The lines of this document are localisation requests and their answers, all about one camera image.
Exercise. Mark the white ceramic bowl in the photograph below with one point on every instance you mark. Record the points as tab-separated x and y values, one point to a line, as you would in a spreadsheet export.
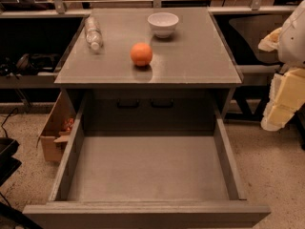
163	24

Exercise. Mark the cardboard box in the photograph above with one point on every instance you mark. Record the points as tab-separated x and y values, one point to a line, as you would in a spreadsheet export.
53	139

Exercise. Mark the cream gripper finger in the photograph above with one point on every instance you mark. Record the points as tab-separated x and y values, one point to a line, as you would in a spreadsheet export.
287	95
270	42

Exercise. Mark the grey cabinet with drawers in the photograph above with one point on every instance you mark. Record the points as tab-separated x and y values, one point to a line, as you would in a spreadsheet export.
154	71

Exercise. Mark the orange fruit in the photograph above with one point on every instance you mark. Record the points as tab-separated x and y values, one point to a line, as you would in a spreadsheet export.
141	54

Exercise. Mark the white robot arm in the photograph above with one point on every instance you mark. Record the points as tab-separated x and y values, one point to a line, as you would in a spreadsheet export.
291	46

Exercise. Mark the red item in box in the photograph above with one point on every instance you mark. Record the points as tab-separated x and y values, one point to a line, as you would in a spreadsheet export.
68	124

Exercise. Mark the black office chair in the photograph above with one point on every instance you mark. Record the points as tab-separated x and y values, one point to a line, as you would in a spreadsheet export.
247	33

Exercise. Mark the open grey top drawer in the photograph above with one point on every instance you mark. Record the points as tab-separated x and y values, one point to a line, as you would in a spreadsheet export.
167	164

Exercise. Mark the clear plastic water bottle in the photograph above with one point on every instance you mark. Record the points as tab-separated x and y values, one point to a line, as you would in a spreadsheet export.
93	34

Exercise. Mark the black headphones on shelf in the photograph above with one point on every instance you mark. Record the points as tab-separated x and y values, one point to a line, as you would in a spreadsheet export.
30	64

